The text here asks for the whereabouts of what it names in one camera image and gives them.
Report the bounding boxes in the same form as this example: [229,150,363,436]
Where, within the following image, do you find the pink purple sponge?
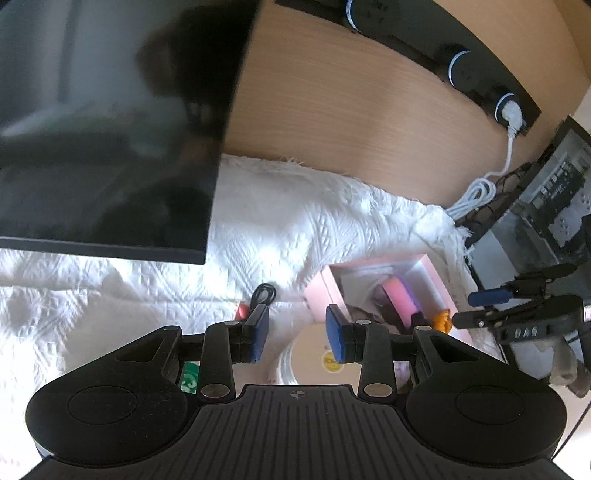
[382,277,420,327]

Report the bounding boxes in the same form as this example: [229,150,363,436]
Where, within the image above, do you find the orange artificial flower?
[432,309,453,334]

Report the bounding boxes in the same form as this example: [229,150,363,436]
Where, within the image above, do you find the pink cardboard box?
[304,254,458,331]

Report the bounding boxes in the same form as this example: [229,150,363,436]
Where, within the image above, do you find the clear plastic jar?
[273,323,361,390]

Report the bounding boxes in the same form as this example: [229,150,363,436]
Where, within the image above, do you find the open computer case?
[459,116,590,306]

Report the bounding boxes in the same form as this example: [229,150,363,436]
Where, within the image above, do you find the white textured table cloth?
[1,156,476,479]

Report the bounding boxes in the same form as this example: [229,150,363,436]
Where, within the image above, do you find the black power strip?
[280,0,541,135]

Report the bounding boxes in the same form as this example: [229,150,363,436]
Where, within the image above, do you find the black computer monitor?
[1,1,260,265]

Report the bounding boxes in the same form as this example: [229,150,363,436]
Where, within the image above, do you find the black coiled hair tie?
[248,282,279,309]

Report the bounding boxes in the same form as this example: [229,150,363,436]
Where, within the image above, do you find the white plug and cable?
[445,102,525,225]

